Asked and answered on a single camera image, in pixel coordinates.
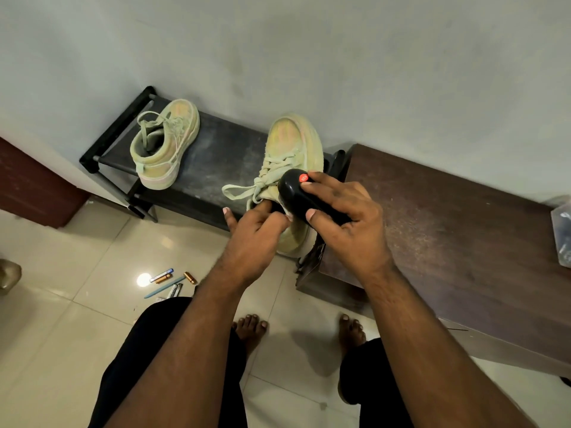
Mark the person's right hand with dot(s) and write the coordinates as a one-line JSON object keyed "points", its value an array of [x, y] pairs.
{"points": [[361, 236]]}

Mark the person's left hand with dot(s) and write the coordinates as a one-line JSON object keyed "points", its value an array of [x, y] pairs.
{"points": [[250, 245]]}

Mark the person's left little finger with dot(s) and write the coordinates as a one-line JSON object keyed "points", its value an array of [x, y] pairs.
{"points": [[230, 218]]}

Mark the person's right thumb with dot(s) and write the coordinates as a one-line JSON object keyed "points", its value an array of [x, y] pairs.
{"points": [[322, 222]]}

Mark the person's right middle finger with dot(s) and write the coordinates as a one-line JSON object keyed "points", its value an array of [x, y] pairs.
{"points": [[334, 179]]}

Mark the black shoe brush red button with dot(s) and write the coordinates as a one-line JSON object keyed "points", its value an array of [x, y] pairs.
{"points": [[296, 191]]}

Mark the pale green sneaker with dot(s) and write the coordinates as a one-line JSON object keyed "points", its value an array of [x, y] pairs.
{"points": [[171, 142], [294, 142]]}

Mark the person's right forearm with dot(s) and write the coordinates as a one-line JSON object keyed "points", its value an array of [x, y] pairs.
{"points": [[428, 352]]}

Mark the person's left forearm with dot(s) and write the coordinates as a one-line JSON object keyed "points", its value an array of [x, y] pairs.
{"points": [[192, 347]]}

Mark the black shoe rack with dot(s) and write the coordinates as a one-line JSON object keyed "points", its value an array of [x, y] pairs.
{"points": [[223, 155]]}

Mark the copper battery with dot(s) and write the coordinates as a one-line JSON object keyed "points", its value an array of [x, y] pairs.
{"points": [[190, 278]]}

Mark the blue and silver battery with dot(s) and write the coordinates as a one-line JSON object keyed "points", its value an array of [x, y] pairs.
{"points": [[161, 275]]}

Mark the gold battery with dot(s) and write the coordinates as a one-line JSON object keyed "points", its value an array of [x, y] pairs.
{"points": [[163, 279]]}

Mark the light blue pen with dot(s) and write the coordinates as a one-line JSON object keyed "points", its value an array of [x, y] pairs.
{"points": [[164, 287]]}

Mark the person's right foot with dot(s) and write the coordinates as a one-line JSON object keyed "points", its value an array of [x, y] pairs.
{"points": [[351, 332]]}

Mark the person's foot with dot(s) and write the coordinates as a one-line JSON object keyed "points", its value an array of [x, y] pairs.
{"points": [[250, 329], [351, 332]]}

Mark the person's left foot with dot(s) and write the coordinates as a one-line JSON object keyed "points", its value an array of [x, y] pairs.
{"points": [[250, 329]]}

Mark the dark brown wooden bench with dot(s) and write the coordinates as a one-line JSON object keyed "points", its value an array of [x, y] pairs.
{"points": [[455, 245]]}

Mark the person's left leg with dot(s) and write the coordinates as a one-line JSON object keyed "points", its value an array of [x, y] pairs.
{"points": [[147, 343]]}

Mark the person's leg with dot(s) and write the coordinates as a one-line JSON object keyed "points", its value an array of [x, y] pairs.
{"points": [[147, 343], [370, 378]]}

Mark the person's right leg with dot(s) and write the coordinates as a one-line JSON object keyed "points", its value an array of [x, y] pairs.
{"points": [[370, 378]]}

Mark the dark red wooden door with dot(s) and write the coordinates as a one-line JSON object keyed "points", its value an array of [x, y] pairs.
{"points": [[35, 187]]}

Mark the tan object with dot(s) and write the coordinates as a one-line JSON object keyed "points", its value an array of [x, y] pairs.
{"points": [[9, 276]]}

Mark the clear plastic container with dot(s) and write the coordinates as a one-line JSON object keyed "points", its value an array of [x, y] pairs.
{"points": [[563, 236]]}

